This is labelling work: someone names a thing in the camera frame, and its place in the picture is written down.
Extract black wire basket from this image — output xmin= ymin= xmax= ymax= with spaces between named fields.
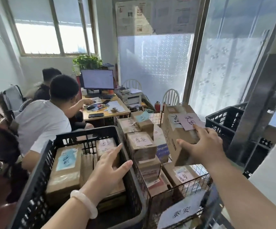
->
xmin=115 ymin=111 xmax=214 ymax=229

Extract person's right forearm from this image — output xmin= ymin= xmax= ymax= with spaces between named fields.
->
xmin=207 ymin=159 xmax=276 ymax=229

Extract green potted plant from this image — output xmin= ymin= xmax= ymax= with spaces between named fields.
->
xmin=72 ymin=54 xmax=103 ymax=72

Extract white blue box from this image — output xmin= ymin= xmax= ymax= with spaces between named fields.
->
xmin=153 ymin=124 xmax=170 ymax=164

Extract computer monitor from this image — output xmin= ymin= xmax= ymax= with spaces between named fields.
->
xmin=80 ymin=69 xmax=115 ymax=94

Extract brown cardboard box green label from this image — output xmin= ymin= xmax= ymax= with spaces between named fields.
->
xmin=147 ymin=171 xmax=173 ymax=197

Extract tall cardboard box pink label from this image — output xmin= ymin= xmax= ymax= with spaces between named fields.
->
xmin=118 ymin=117 xmax=141 ymax=134

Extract window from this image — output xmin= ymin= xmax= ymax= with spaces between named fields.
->
xmin=3 ymin=0 xmax=98 ymax=57

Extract red cabinet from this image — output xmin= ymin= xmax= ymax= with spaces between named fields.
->
xmin=75 ymin=75 xmax=83 ymax=99

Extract metal shelving rack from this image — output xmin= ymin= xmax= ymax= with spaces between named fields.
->
xmin=226 ymin=0 xmax=276 ymax=212

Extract small cardboard box pink label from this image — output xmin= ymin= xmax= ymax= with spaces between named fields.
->
xmin=95 ymin=137 xmax=121 ymax=168

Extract wooden office desk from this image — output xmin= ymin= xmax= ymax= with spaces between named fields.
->
xmin=82 ymin=92 xmax=131 ymax=121

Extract pasted newspaper sheets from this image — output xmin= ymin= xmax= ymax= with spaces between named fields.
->
xmin=115 ymin=0 xmax=200 ymax=37

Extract black keyboard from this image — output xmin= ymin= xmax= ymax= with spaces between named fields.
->
xmin=85 ymin=93 xmax=115 ymax=100

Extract person's left hand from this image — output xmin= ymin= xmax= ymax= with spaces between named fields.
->
xmin=79 ymin=143 xmax=134 ymax=205

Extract frosted glass partition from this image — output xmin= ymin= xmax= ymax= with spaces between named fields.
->
xmin=117 ymin=0 xmax=276 ymax=122

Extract white wooden chair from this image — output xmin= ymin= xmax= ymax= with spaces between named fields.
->
xmin=121 ymin=79 xmax=143 ymax=91
xmin=162 ymin=89 xmax=180 ymax=107

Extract white printer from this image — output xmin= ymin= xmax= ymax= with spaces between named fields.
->
xmin=118 ymin=88 xmax=144 ymax=107

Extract large cardboard box pink note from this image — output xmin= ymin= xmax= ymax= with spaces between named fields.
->
xmin=80 ymin=154 xmax=127 ymax=207

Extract person's right hand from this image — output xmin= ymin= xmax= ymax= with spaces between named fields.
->
xmin=176 ymin=124 xmax=224 ymax=167

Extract white paper sheets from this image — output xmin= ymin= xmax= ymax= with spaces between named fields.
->
xmin=107 ymin=100 xmax=127 ymax=115

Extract grey mesh chair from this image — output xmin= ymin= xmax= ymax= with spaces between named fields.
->
xmin=1 ymin=84 xmax=27 ymax=113

